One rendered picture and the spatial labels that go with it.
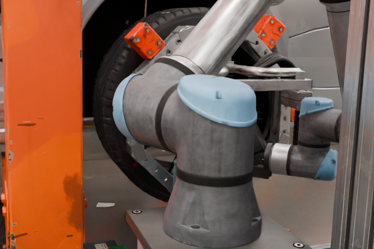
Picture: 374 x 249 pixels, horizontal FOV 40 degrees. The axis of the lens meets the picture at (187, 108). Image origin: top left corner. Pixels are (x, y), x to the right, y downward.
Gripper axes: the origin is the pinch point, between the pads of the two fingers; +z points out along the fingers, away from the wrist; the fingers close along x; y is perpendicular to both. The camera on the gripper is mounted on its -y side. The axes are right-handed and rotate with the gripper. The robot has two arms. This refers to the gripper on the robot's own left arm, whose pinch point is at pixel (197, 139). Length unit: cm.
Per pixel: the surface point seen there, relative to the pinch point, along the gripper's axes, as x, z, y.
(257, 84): 15.3, -10.9, -13.8
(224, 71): 9.6, -3.2, -17.4
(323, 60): 80, -18, -17
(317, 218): 177, -6, 83
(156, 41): 12.3, 19.0, -24.2
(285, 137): 44.2, -13.3, 6.3
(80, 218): -28.4, 16.6, 14.8
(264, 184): 226, 40, 83
